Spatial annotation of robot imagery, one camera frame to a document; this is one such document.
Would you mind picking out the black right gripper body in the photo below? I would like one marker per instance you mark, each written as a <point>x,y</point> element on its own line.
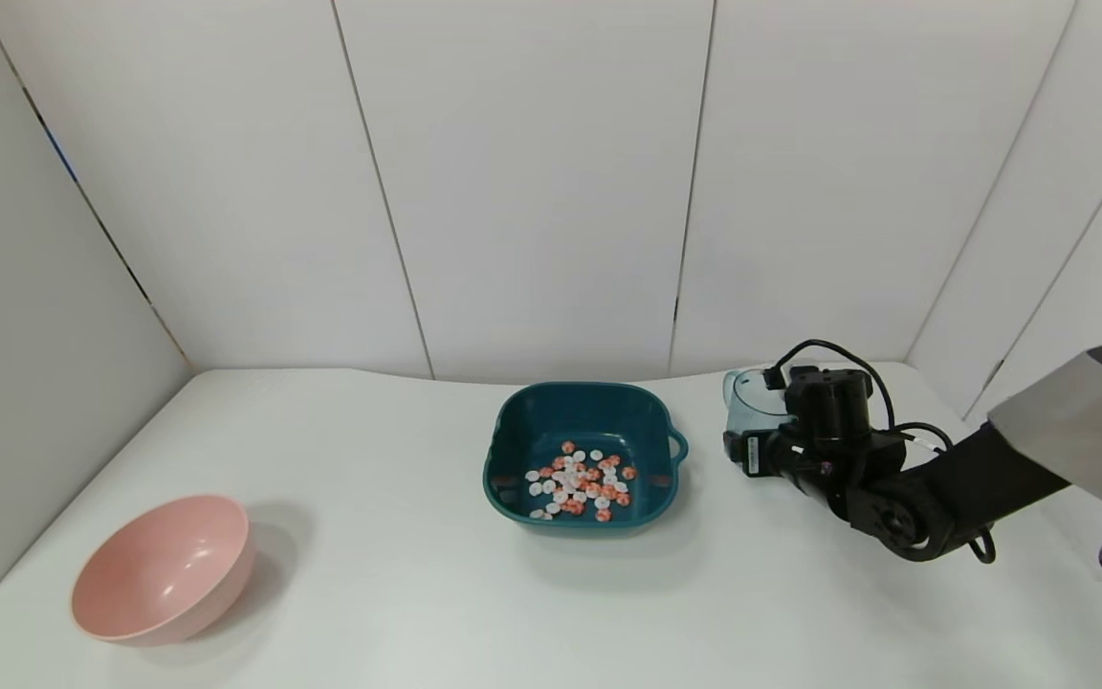
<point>753,453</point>

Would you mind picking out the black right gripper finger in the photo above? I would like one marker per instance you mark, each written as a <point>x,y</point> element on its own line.
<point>738,448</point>

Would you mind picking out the transparent blue ribbed cup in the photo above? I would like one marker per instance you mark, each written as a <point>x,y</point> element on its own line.
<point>752,407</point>

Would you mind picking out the pink and white solid pieces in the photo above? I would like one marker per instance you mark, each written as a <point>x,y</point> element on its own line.
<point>578,483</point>

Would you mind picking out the dark teal square tray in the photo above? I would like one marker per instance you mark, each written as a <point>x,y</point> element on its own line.
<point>532,421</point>

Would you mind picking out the pink plastic bowl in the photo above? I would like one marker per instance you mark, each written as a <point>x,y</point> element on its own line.
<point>157,574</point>

